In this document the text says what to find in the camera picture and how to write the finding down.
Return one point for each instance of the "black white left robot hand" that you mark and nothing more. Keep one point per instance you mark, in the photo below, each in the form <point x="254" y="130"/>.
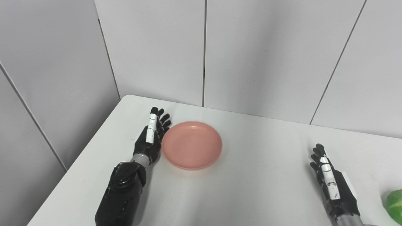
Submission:
<point x="146" y="146"/>

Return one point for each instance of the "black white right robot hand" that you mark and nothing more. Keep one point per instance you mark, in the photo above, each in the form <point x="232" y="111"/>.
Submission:
<point x="344" y="197"/>

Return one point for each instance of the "pink round plate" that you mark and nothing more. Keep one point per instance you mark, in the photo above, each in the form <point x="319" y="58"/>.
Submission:
<point x="191" y="146"/>

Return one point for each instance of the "green white cabbage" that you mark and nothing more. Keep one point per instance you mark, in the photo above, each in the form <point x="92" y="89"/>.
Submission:
<point x="395" y="205"/>

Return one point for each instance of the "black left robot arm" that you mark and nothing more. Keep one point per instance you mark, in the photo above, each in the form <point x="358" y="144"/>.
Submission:
<point x="122" y="194"/>

